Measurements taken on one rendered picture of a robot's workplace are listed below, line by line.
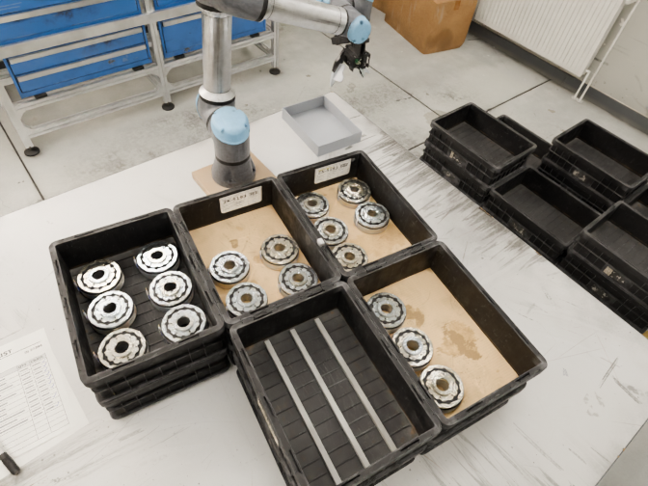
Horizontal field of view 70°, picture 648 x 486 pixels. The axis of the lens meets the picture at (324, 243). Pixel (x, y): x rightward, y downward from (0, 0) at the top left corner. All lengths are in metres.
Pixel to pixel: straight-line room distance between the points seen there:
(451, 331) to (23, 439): 1.03
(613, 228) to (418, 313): 1.25
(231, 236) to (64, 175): 1.73
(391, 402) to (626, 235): 1.46
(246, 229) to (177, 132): 1.78
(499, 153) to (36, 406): 2.04
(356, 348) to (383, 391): 0.12
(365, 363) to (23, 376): 0.84
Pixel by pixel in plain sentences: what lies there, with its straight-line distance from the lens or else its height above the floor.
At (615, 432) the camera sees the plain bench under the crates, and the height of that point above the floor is 0.70.
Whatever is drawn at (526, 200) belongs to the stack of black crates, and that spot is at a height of 0.38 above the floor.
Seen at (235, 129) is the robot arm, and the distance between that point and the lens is 1.49.
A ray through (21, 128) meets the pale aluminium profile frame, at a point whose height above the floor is 0.17.
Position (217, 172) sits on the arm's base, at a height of 0.77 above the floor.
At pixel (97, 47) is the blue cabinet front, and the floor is 0.48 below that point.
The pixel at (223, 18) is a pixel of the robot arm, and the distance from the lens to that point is 1.47.
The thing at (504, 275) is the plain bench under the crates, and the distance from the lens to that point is 1.58.
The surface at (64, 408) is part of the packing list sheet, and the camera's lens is 1.32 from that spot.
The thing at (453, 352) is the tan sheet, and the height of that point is 0.83.
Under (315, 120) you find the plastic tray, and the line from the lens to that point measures 1.95.
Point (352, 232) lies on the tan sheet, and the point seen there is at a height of 0.83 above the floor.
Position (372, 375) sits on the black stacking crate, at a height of 0.83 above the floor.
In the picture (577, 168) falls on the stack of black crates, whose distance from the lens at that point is 2.42.
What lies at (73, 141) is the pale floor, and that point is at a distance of 3.15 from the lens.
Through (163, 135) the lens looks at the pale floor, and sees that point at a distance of 3.05.
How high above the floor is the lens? 1.85
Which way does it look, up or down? 51 degrees down
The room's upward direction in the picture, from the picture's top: 8 degrees clockwise
